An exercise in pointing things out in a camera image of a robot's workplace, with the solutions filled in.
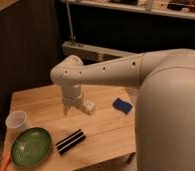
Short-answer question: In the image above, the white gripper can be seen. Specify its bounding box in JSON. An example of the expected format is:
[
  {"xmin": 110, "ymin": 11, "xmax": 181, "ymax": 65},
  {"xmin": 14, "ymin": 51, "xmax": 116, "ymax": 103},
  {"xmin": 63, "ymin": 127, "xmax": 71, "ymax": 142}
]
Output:
[{"xmin": 62, "ymin": 91, "xmax": 96, "ymax": 116}]

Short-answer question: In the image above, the black striped eraser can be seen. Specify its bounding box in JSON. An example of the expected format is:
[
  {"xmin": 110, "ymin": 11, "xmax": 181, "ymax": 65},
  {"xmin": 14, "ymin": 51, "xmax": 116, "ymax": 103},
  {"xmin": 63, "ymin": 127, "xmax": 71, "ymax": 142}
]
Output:
[{"xmin": 56, "ymin": 129, "xmax": 86, "ymax": 155}]

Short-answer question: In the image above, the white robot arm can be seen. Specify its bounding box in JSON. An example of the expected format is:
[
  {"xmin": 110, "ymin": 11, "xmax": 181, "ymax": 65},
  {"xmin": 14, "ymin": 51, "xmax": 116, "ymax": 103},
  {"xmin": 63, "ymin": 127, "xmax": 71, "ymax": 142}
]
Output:
[{"xmin": 50, "ymin": 49, "xmax": 195, "ymax": 171}]

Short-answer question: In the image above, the blue sponge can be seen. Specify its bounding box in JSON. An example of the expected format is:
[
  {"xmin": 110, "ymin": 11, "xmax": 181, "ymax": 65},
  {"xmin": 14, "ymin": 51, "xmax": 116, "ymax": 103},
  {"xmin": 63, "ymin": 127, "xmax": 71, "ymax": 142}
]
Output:
[{"xmin": 112, "ymin": 98, "xmax": 132, "ymax": 114}]

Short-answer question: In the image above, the clear plastic cup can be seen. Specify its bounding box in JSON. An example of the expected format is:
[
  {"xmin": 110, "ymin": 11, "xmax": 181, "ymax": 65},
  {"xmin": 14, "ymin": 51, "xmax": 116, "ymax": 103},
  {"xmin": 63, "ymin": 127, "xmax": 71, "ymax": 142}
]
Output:
[{"xmin": 5, "ymin": 110, "xmax": 28, "ymax": 132}]

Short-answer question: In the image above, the green bowl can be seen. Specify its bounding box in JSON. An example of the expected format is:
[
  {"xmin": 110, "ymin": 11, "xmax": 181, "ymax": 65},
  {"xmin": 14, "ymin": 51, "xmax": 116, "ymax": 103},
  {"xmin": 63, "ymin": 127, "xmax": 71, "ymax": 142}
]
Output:
[{"xmin": 10, "ymin": 127, "xmax": 52, "ymax": 168}]

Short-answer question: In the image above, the metal pole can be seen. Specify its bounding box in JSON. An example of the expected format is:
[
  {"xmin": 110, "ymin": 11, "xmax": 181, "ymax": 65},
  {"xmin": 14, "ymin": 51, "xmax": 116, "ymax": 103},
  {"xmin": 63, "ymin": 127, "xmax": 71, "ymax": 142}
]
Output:
[{"xmin": 65, "ymin": 0, "xmax": 76, "ymax": 45}]

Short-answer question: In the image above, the background shelf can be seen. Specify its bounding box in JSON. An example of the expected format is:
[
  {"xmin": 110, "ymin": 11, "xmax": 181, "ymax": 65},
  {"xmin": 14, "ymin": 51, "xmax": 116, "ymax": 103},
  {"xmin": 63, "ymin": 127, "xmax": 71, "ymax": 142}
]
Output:
[{"xmin": 60, "ymin": 0, "xmax": 195, "ymax": 20}]

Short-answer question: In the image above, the grey metal rail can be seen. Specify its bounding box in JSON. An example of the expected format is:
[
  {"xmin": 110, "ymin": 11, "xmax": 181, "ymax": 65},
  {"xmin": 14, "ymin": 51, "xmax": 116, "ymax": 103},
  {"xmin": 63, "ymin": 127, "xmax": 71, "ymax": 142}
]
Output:
[{"xmin": 61, "ymin": 41, "xmax": 132, "ymax": 62}]

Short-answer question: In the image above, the orange handled tool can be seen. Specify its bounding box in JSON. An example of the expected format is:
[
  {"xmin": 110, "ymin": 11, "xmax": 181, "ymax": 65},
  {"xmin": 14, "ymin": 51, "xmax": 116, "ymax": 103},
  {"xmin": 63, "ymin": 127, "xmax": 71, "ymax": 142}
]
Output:
[{"xmin": 0, "ymin": 153, "xmax": 11, "ymax": 171}]

